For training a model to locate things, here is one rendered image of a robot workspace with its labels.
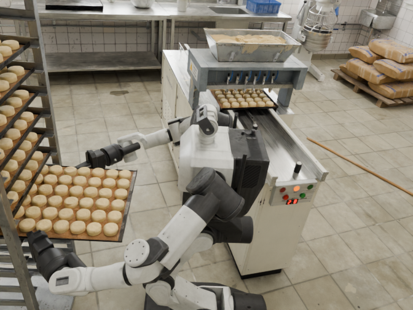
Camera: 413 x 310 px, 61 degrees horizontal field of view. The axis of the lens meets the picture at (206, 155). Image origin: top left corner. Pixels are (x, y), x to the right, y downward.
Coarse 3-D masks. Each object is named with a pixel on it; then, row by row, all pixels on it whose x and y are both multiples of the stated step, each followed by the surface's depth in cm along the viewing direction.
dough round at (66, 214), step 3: (60, 210) 126; (63, 210) 126; (66, 210) 127; (69, 210) 127; (72, 210) 127; (60, 213) 125; (63, 213) 125; (66, 213) 125; (69, 213) 126; (72, 213) 126; (60, 216) 124; (63, 216) 124; (66, 216) 124; (69, 216) 125; (72, 216) 126; (60, 219) 125; (63, 219) 124; (66, 219) 124; (69, 219) 125
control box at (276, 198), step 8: (280, 184) 179; (288, 184) 179; (296, 184) 180; (304, 184) 181; (312, 184) 183; (272, 192) 182; (288, 192) 182; (296, 192) 183; (304, 192) 185; (312, 192) 187; (272, 200) 182; (280, 200) 184; (288, 200) 185; (304, 200) 189
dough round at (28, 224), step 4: (24, 220) 121; (28, 220) 121; (32, 220) 121; (20, 224) 119; (24, 224) 119; (28, 224) 120; (32, 224) 120; (20, 228) 118; (24, 228) 118; (28, 228) 118; (32, 228) 120
